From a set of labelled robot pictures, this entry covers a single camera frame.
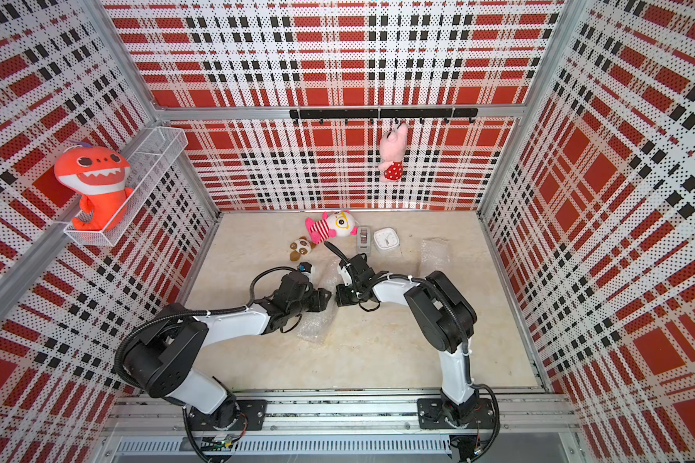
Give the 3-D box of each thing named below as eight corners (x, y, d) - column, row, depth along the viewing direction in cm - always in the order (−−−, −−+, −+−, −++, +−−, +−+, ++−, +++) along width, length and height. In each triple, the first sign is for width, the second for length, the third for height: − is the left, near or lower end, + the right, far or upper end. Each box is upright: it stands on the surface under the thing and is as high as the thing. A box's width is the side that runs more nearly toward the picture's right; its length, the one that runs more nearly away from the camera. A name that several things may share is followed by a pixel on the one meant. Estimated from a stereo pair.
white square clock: (374, 253, 109) (374, 247, 107) (373, 233, 116) (374, 227, 113) (399, 253, 109) (400, 247, 107) (397, 233, 116) (398, 227, 113)
